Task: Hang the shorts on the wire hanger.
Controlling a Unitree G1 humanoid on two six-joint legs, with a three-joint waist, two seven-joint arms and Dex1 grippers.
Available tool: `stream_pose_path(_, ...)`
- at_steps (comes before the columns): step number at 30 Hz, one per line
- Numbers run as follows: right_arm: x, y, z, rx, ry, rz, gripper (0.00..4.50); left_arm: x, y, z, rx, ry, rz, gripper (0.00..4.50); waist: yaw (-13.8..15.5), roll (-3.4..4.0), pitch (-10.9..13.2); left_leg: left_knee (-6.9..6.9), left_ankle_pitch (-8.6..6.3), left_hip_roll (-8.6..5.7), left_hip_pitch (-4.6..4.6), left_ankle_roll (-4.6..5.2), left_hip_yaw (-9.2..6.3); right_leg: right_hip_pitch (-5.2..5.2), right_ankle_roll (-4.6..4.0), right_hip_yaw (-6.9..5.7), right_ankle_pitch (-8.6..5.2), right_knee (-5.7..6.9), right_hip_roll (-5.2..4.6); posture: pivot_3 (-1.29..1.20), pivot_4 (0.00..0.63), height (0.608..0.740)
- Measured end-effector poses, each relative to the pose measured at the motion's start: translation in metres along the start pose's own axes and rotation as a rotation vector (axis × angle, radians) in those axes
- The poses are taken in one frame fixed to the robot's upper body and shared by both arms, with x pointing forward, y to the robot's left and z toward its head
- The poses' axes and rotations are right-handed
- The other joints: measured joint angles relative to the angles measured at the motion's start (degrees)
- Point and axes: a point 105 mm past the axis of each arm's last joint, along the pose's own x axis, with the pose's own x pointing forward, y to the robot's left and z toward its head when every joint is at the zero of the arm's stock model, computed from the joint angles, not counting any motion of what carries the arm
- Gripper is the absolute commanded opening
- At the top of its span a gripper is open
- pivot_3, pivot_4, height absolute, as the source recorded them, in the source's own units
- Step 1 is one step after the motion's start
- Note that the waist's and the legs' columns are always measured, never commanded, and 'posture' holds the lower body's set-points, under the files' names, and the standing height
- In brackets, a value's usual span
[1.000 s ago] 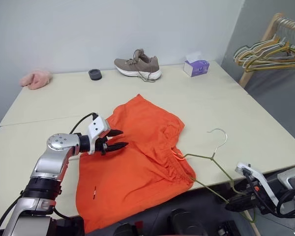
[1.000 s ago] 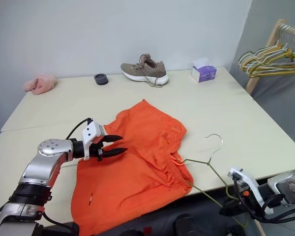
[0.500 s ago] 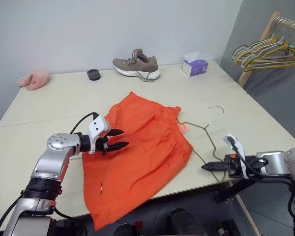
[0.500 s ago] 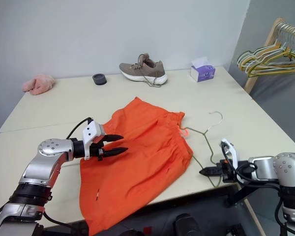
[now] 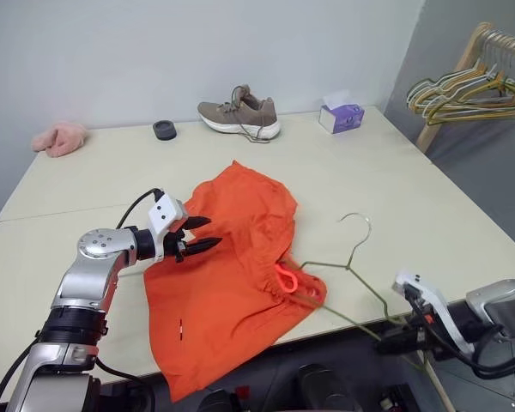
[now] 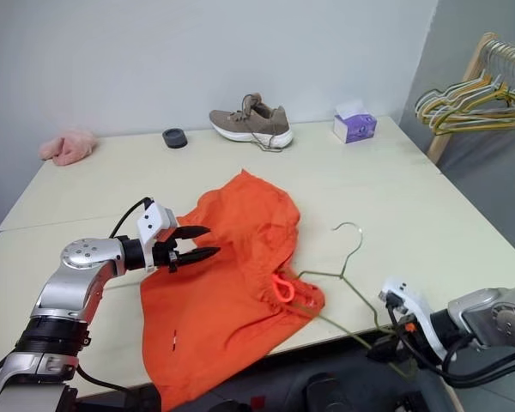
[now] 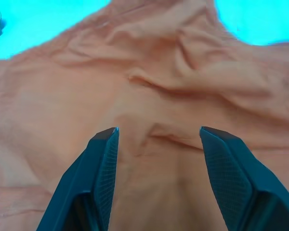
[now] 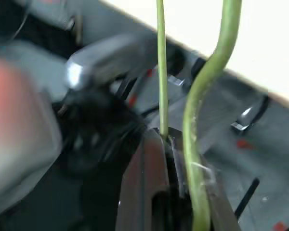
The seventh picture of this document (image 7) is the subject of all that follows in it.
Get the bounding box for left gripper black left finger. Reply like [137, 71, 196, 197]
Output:
[36, 127, 120, 231]

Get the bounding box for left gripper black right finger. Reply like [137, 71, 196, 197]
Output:
[199, 126, 289, 231]

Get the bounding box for orange shorts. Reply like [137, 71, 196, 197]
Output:
[0, 0, 289, 231]

